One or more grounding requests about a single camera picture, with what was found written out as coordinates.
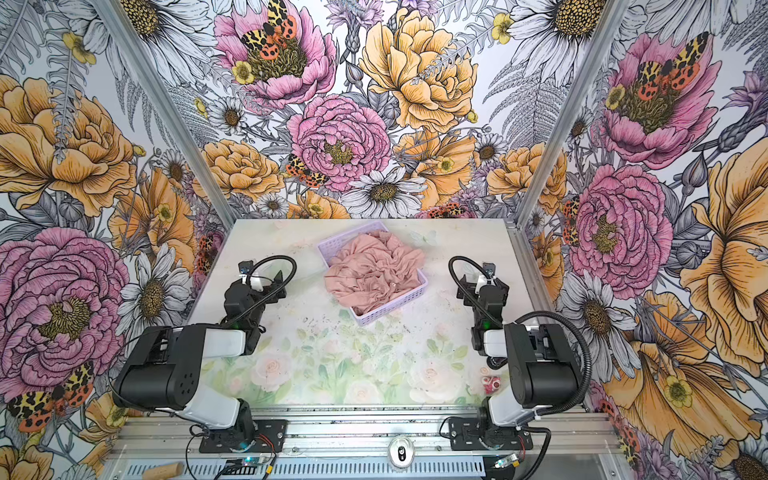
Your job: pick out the small pink red toy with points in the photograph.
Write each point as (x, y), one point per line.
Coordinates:
(491, 384)

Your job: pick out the aluminium front rail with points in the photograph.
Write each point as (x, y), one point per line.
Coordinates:
(326, 431)

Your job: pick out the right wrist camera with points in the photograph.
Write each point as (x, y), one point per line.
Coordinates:
(487, 273)

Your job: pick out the wooden cork block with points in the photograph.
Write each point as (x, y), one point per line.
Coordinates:
(164, 472)

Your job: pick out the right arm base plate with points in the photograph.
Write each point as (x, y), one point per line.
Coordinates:
(471, 434)

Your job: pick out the round silver button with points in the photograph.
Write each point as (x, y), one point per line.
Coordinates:
(401, 452)

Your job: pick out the green circuit board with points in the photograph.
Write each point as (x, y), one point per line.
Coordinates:
(249, 466)

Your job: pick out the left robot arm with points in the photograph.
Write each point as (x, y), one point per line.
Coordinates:
(162, 372)

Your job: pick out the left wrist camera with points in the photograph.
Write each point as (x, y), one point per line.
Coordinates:
(248, 275)

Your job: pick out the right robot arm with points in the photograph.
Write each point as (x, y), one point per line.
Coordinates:
(547, 359)

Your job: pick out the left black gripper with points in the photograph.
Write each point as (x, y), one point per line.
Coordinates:
(255, 288)

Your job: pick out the pink shorts in basket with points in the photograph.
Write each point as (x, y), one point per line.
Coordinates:
(372, 270)

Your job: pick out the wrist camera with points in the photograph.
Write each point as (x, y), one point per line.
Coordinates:
(248, 275)
(487, 273)

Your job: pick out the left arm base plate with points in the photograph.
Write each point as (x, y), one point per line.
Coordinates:
(260, 436)

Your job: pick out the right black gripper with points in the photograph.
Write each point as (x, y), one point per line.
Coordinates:
(480, 288)

